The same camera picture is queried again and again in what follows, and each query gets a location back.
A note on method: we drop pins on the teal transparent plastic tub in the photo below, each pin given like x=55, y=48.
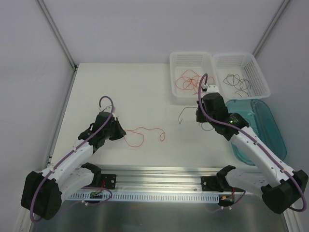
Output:
x=260, y=119

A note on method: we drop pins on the right aluminium frame post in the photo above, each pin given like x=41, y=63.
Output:
x=283, y=6

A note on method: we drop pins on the left aluminium frame post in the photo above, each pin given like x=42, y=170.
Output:
x=51, y=23

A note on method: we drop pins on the right white perforated basket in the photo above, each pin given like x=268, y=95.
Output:
x=240, y=77

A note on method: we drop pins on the white slotted cable duct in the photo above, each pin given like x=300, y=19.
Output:
x=146, y=197

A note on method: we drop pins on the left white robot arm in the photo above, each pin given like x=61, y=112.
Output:
x=46, y=190

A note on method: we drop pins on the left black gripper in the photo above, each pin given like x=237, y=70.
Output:
x=115, y=129

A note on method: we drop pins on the aluminium frame post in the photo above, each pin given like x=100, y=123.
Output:
x=283, y=6
x=51, y=23

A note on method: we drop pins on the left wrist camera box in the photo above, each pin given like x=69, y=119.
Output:
x=108, y=109

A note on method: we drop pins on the white perforated basket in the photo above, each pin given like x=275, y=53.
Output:
x=186, y=70
x=240, y=77

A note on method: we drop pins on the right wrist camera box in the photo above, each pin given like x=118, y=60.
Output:
x=210, y=88

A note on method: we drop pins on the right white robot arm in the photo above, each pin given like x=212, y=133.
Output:
x=279, y=186

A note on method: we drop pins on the aluminium mounting rail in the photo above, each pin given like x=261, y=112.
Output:
x=158, y=179

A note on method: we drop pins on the left white perforated basket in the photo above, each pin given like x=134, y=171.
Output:
x=186, y=70

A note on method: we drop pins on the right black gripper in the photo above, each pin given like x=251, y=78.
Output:
x=201, y=115

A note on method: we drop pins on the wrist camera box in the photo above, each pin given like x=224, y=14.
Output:
x=108, y=109
x=210, y=88

